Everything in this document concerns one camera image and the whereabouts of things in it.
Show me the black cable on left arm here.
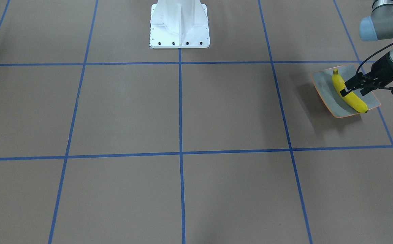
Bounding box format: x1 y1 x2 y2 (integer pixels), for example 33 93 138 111
356 37 393 77

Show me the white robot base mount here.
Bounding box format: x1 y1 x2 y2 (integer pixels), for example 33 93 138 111
149 0 210 48

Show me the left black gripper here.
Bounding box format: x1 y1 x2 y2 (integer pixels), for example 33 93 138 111
339 54 393 97

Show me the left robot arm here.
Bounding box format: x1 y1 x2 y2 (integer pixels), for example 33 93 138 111
339 0 393 97

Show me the brown table mat blue grid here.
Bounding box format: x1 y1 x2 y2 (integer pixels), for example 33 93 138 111
0 0 393 244

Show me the grey square plate orange rim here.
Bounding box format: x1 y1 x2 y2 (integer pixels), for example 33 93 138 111
311 65 381 118

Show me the yellow banana dark tip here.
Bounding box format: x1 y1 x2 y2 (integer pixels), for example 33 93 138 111
331 68 369 113

